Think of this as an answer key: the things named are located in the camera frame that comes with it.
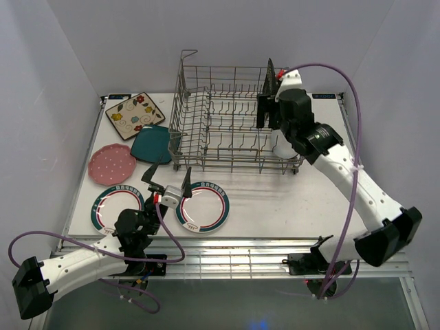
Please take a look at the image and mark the black floral square plate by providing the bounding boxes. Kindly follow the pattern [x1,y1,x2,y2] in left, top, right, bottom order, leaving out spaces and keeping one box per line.
[259,58,278,100]

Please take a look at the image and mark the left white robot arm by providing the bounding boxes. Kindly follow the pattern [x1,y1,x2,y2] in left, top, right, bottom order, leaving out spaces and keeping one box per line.
[8,163,192,320]

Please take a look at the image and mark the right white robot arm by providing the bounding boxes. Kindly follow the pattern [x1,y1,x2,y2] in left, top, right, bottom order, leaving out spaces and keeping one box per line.
[257,89,422,273]

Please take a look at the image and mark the round plate teal red rim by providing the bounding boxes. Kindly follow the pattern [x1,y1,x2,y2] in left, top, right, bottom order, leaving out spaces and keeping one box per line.
[175,181,230,234]

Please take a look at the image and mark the teal square plate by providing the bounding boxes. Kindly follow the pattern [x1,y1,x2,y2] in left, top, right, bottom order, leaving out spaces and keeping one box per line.
[131,124,171,164]

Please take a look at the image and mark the pink dotted scalloped plate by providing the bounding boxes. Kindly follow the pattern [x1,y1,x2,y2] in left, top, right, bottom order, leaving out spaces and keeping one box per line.
[87,143,136,186]

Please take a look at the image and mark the left round plate teal rim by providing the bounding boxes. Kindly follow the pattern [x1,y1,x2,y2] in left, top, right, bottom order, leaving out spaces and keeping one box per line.
[90,185,144,235]

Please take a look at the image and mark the right black table label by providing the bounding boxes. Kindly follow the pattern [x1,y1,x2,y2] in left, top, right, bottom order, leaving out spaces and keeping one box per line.
[312,93,337,100]

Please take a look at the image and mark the black table label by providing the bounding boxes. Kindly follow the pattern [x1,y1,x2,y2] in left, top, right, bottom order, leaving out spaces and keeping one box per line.
[108,93,131,100]
[312,93,337,100]

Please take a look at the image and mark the cream floral square plate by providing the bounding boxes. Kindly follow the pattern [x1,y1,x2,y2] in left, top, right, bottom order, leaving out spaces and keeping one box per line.
[105,93,166,141]

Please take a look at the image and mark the left black table label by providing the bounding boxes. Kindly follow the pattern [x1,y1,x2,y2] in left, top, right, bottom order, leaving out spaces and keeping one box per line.
[108,93,131,100]

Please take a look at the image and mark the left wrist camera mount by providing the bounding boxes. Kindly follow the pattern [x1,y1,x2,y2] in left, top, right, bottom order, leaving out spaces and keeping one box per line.
[158,185,183,209]

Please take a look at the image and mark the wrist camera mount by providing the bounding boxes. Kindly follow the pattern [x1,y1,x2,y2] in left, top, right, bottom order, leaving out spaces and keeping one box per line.
[277,69,302,94]
[158,185,183,209]

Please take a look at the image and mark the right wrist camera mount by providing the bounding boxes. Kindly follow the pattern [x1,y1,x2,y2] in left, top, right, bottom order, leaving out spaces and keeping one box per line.
[277,69,302,94]

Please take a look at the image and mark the grey wire dish rack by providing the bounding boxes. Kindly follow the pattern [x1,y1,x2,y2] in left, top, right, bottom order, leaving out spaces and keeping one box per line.
[168,49,303,174]

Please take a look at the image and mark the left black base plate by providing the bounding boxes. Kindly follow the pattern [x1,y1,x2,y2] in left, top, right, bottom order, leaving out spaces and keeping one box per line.
[113,254,168,278]

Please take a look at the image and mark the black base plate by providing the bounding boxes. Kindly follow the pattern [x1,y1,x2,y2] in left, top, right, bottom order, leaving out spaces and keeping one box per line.
[287,252,353,276]
[113,254,168,278]

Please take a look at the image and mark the aluminium rail frame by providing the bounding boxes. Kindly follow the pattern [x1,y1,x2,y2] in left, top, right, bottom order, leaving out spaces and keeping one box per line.
[43,92,430,330]

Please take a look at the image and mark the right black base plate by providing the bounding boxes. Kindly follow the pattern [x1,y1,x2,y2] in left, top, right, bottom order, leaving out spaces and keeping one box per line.
[287,252,353,276]

